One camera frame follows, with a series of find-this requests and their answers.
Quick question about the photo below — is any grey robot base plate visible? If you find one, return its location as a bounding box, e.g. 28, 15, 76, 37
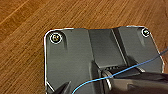
42, 24, 166, 94

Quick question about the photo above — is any thin blue cable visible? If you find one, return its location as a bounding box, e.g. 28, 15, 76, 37
71, 48, 168, 94

